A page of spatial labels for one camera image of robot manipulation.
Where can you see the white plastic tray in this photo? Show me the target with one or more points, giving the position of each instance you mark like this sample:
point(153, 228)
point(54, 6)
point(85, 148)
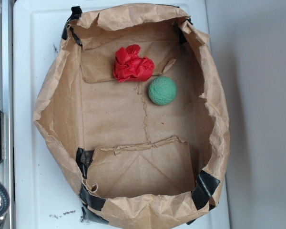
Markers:
point(43, 198)

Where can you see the brown paper bag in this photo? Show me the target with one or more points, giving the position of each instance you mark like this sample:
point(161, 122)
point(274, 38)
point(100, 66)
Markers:
point(132, 163)

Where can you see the red paper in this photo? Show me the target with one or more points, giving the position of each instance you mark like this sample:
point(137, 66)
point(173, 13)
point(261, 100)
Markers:
point(129, 66)

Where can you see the green dimpled ball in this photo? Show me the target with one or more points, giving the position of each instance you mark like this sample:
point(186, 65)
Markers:
point(162, 90)

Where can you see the aluminium frame rail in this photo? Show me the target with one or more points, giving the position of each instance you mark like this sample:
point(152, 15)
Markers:
point(7, 220)

